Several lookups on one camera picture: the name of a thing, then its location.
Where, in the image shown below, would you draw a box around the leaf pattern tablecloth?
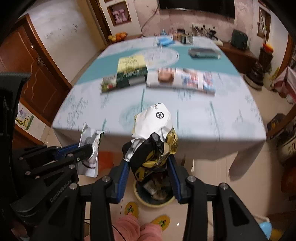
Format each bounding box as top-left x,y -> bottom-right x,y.
52,37 -> 266,180

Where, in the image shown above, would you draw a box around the black television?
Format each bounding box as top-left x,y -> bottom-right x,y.
159,0 -> 235,19

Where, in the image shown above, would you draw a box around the brown wooden door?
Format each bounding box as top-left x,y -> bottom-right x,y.
1,14 -> 72,126

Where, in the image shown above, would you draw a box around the silver medicine box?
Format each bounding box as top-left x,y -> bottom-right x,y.
188,48 -> 221,59

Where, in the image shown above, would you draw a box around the white power strip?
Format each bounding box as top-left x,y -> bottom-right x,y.
191,23 -> 218,31

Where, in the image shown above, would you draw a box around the pink dumbbells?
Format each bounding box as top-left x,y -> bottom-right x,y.
112,9 -> 127,24

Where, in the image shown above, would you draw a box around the clear plastic blister packaging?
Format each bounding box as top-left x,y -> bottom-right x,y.
76,123 -> 104,178

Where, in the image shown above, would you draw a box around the white magazine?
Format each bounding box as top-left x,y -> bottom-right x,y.
146,68 -> 216,95

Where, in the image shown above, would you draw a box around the green beige drink carton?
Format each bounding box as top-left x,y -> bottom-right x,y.
173,33 -> 194,45

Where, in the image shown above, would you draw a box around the black white wrapper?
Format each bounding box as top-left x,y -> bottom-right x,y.
122,103 -> 178,182

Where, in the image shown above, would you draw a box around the blue face mask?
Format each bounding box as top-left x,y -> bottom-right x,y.
157,38 -> 175,47

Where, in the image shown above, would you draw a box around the round trash bin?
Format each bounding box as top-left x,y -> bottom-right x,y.
133,180 -> 175,208

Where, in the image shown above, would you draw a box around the fruit bowl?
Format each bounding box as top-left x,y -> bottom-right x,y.
108,32 -> 128,43

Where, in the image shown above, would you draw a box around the dark ceramic jar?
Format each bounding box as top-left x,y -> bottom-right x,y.
244,61 -> 264,91

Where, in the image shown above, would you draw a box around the dark green toaster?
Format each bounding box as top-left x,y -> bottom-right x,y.
230,29 -> 248,51

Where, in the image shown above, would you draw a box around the yellow slipper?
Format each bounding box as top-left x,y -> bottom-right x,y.
151,215 -> 171,231
125,202 -> 139,219

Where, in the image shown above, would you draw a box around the left yellow slipper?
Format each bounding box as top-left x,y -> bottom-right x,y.
125,202 -> 139,219

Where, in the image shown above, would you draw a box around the right yellow slipper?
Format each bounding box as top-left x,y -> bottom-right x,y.
151,215 -> 171,231

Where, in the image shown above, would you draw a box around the wooden tv sideboard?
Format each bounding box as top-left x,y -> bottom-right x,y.
219,43 -> 258,74

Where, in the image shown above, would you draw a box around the blue plastic stool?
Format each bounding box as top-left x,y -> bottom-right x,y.
259,221 -> 272,240

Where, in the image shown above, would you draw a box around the white set-top box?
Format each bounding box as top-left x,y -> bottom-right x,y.
212,39 -> 224,47

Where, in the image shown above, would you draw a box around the pale yellow box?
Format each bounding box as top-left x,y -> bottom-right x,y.
101,54 -> 148,93

